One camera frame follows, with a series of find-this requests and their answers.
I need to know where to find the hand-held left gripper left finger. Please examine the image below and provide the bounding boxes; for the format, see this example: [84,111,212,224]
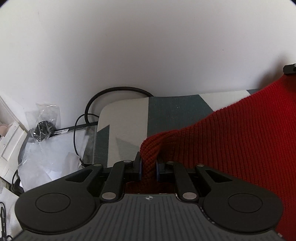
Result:
[35,152,142,202]

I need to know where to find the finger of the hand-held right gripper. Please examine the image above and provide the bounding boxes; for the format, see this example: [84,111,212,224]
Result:
[283,63,296,75]

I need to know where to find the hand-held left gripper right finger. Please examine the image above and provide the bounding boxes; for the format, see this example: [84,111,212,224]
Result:
[156,156,262,202]

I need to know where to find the red knit sweater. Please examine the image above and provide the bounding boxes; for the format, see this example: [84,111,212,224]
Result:
[125,75,296,241]

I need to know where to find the white mat with grey shapes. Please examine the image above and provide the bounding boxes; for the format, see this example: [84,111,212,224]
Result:
[92,89,263,168]

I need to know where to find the crumpled white plastic sheets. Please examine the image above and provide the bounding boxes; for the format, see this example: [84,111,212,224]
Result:
[17,125,97,193]

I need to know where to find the clear bag with black item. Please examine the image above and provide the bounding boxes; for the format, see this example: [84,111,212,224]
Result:
[24,103,61,145]

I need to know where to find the white cardboard box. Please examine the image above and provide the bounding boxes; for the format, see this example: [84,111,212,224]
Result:
[0,94,30,183]

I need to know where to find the thin black cable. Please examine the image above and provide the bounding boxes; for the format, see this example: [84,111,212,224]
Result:
[73,113,100,166]

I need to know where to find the thick black cable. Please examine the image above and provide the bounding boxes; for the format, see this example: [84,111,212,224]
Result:
[85,87,154,127]

